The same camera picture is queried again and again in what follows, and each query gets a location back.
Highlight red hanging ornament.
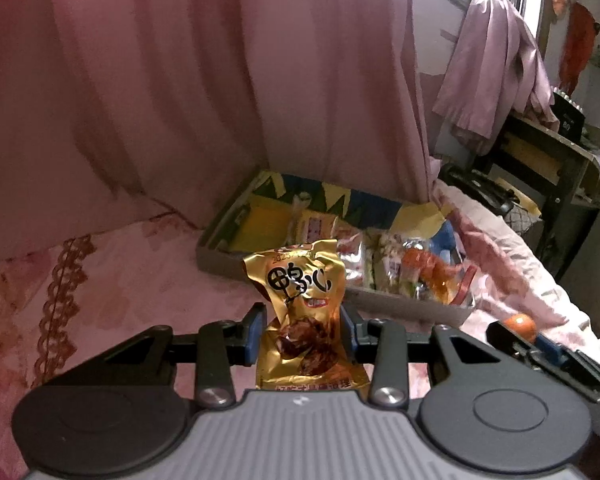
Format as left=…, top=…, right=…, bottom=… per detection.
left=550, top=0, right=600, bottom=96

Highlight small tangerine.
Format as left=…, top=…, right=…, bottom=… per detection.
left=502, top=313, right=537, bottom=343

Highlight lilac tied curtain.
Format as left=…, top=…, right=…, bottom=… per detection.
left=432, top=0, right=558, bottom=153

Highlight cardboard box with yellow-blue lining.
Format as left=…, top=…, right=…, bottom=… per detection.
left=196, top=169, right=476, bottom=331

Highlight rice cracker packet with red print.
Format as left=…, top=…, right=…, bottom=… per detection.
left=337, top=227, right=376, bottom=286

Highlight dark wooden desk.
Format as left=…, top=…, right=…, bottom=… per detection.
left=480, top=112, right=600, bottom=283

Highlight orange white green snack packet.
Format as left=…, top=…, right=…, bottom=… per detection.
left=400, top=247, right=476, bottom=306

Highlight pink bedsheet with lace pattern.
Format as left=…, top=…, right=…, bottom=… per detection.
left=0, top=210, right=261, bottom=480

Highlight large clear and blue snack packet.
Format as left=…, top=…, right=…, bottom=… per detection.
left=372, top=232, right=411, bottom=291

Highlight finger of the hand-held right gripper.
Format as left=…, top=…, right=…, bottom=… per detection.
left=486, top=324, right=600, bottom=406
left=534, top=335, right=600, bottom=392

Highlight floral pink blanket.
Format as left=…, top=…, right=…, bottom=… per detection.
left=430, top=180, right=600, bottom=391

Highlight pink curtain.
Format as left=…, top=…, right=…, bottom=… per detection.
left=0, top=0, right=438, bottom=241

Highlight gold snack packet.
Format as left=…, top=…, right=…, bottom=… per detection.
left=242, top=240, right=372, bottom=392

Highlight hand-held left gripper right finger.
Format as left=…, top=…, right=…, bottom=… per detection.
left=339, top=304, right=506, bottom=408

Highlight yellow snack packet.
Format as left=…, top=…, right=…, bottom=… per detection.
left=294, top=208, right=342, bottom=249

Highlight black box on desk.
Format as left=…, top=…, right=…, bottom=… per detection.
left=550, top=90, right=587, bottom=143

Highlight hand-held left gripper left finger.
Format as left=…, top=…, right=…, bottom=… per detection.
left=100, top=302, right=269, bottom=408

